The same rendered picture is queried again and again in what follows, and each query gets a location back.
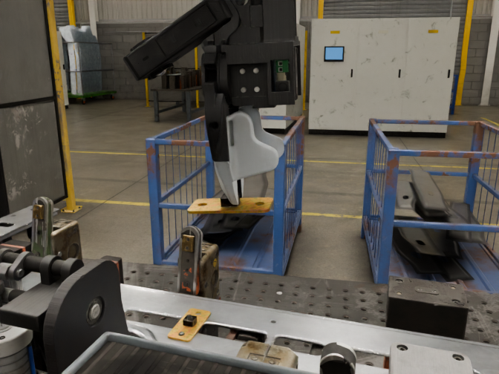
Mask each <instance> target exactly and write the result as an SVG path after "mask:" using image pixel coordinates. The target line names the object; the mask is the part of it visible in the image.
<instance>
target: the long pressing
mask: <svg viewBox="0 0 499 374"><path fill-rule="evenodd" d="M40 282H41V277H40V273H38V272H31V273H30V274H28V275H26V276H25V277H24V278H22V286H23V290H24V291H27V290H29V289H31V288H32V287H34V286H35V285H37V284H38V283H40ZM120 290H121V298H122V303H123V309H124V313H126V312H127V311H135V312H143V313H148V314H152V315H159V316H164V317H168V318H176V319H181V318H182V317H183V316H184V315H185V314H186V313H187V312H188V310H189V309H191V308H194V309H202V310H206V311H210V312H211V315H210V316H209V318H208V319H207V320H206V322H205V323H204V324H203V326H204V325H207V324H208V325H213V326H217V327H225V328H230V329H237V330H241V331H246V332H254V333H258V334H262V335H265V336H266V337H267V338H266V340H265V342H264V343H265V344H269V345H270V346H271V345H274V343H275V340H276V339H277V338H286V339H290V340H295V341H303V342H307V343H312V344H319V345H322V346H323V347H324V346H325V345H326V344H329V343H332V342H339V343H343V344H346V345H348V346H349V347H351V348H352V349H353V351H356V352H363V353H368V354H372V355H380V356H385V357H389V354H390V346H391V345H392V343H395V342H400V343H405V344H413V345H417V346H422V347H430V348H434V349H439V350H448V351H452V352H460V353H462V354H464V355H467V356H468V357H469V359H470V361H471V365H472V370H473V373H475V374H499V346H498V345H494V344H485V343H480V342H475V341H467V340H462V339H457V338H449V337H443V336H439V335H430V334H425V333H421V332H412V331H408V330H402V329H394V328H389V327H381V326H376V325H371V324H363V323H357V322H352V321H344V320H339V319H335V318H326V317H322V316H317V315H308V314H303V313H298V312H290V311H285V310H280V309H271V308H266V307H262V306H253V305H249V304H240V303H236V302H231V301H222V300H217V299H212V298H204V297H199V296H194V295H186V294H180V293H176V292H167V291H163V290H158V289H150V288H145V287H139V286H131V285H126V284H120ZM271 321H275V323H274V324H273V323H271ZM126 323H127V326H128V333H129V335H130V336H134V337H138V338H144V339H149V340H153V341H159V342H163V343H167V344H174V345H178V346H182V347H189V348H193V349H197V350H204V351H208V352H215V353H219V354H223V355H230V356H234V357H236V355H237V354H238V351H239V350H240V348H241V346H242V345H243V344H244V343H246V342H243V341H235V340H231V339H227V338H219V337H215V336H211V335H204V334H200V333H199V331H198V332H197V334H196V335H195V336H194V338H193V339H192V340H191V341H190V342H185V341H178V340H175V339H170V338H168V334H169V333H170V331H171V330H172V328H168V327H161V326H156V325H152V324H144V323H140V322H136V321H129V320H126ZM293 352H294V351H293ZM294 353H295V354H296V355H297V356H298V357H299V366H298V370H304V371H308V372H312V373H319V363H320V359H321V356H322V355H310V354H305V353H301V352H294ZM355 374H388V369H384V368H380V367H372V366H368V365H364V364H357V363H356V372H355Z"/></svg>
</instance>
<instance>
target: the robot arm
mask: <svg viewBox="0 0 499 374"><path fill-rule="evenodd" d="M244 3H245V0H203V1H202V2H200V3H199V4H197V5H196V6H194V7H193V8H192V9H191V10H189V11H188V12H186V13H185V14H183V15H182V16H181V17H180V18H178V19H176V20H175V21H174V22H172V23H171V24H170V25H168V26H167V27H165V28H164V29H162V30H161V31H160V32H159V33H157V34H155V35H154V36H150V37H148V38H146V39H144V40H142V41H141V42H139V43H138V44H136V45H135V46H134V47H133V48H132V49H130V51H131V52H130V53H129V54H128V55H126V56H125V57H123V61H124V62H125V64H126V66H127V67H128V69H129V70H130V71H131V73H132V75H133V76H134V78H135V79H136V80H137V81H139V80H141V79H147V78H148V79H149V80H152V79H155V78H157V77H159V76H162V75H164V74H165V73H166V71H168V70H169V69H170V68H172V67H173V66H174V65H173V64H172V63H173V62H175V61H177V60H178V59H179V58H181V57H182V56H184V55H186V54H187V53H188V52H190V51H191V50H193V49H194V48H196V47H197V46H198V45H200V44H201V47H202V49H203V51H204V53H203V54H202V57H201V73H202V75H201V85H202V91H203V96H204V107H205V120H206V131H207V135H208V140H209V147H210V151H211V155H212V160H213V161H214V165H215V171H216V174H217V176H218V180H219V183H220V185H221V188H222V189H223V191H224V193H225V195H226V196H227V198H228V199H229V201H230V202H231V204H233V205H238V193H239V194H240V198H242V197H243V191H244V178H246V177H251V176H254V175H257V174H262V173H265V172H268V171H272V170H273V169H275V168H276V166H277V165H278V158H279V157H281V156H282V154H283V153H284V143H283V141H282V139H281V138H279V137H277V136H274V135H272V134H270V133H267V132H266V131H265V130H264V129H263V128H262V125H261V114H260V112H259V110H258V109H257V108H275V107H276V106H277V105H295V100H297V99H298V96H300V95H301V54H300V41H299V37H298V36H297V29H296V0H248V2H247V3H246V4H244Z"/></svg>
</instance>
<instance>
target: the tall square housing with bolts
mask: <svg viewBox="0 0 499 374"><path fill-rule="evenodd" d="M388 374H473V370H472V365H471V361H470V359H469V357H468V356H467V355H464V354H462V353H460V352H452V351H448V350H439V349H434V348H430V347H422V346H417V345H413V344H405V343H400V342H395V343H392V345H391V346H390V354H389V370H388Z"/></svg>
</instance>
